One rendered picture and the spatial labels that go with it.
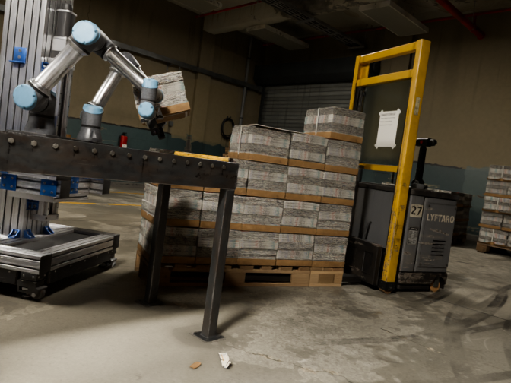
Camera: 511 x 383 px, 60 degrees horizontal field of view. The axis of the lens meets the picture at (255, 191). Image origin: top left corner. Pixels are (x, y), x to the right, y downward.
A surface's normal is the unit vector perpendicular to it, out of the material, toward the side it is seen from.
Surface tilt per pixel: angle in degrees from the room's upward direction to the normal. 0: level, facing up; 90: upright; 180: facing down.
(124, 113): 90
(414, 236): 90
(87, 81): 90
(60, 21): 90
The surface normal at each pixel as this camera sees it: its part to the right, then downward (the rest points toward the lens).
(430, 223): 0.43, 0.11
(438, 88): -0.70, -0.06
